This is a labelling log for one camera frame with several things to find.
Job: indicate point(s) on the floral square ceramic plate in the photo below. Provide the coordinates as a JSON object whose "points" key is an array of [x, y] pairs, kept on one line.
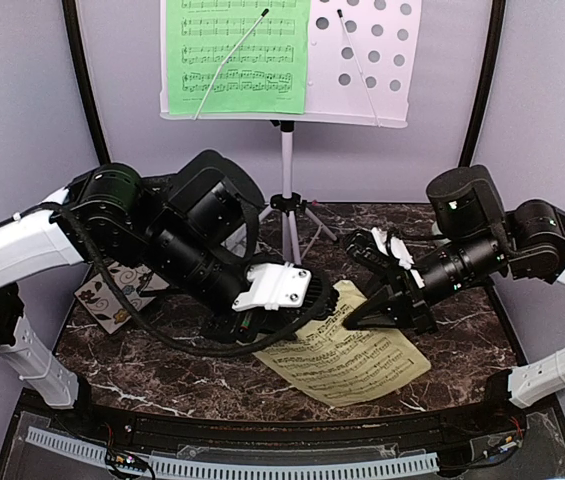
{"points": [[102, 305]]}

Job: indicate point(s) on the black frame post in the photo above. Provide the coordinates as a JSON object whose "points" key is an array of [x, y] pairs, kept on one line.
{"points": [[81, 72], [485, 80]]}

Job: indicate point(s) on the green sheet music page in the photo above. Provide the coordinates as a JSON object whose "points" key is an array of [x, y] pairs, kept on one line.
{"points": [[235, 57]]}

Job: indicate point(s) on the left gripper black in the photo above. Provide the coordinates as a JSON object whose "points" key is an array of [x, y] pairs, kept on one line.
{"points": [[269, 320]]}

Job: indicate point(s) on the yellow sheet music page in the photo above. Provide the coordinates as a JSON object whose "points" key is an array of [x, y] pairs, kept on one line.
{"points": [[339, 367]]}

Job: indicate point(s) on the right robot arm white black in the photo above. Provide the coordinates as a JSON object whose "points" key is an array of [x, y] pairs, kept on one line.
{"points": [[477, 237]]}

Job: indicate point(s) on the white slotted cable duct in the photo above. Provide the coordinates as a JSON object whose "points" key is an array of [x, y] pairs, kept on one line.
{"points": [[162, 466]]}

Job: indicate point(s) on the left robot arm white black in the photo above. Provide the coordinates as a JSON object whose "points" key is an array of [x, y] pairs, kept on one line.
{"points": [[197, 229]]}

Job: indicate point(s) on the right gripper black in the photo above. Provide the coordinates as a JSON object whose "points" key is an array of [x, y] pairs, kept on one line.
{"points": [[401, 296]]}

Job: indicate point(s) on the white perforated music stand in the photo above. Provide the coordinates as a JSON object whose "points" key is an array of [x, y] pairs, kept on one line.
{"points": [[360, 64]]}

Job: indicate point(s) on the left black frame post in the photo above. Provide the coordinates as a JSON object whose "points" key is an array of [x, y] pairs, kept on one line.
{"points": [[81, 72]]}

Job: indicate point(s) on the right black frame post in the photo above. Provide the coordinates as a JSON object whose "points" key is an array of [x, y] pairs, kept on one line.
{"points": [[485, 80]]}

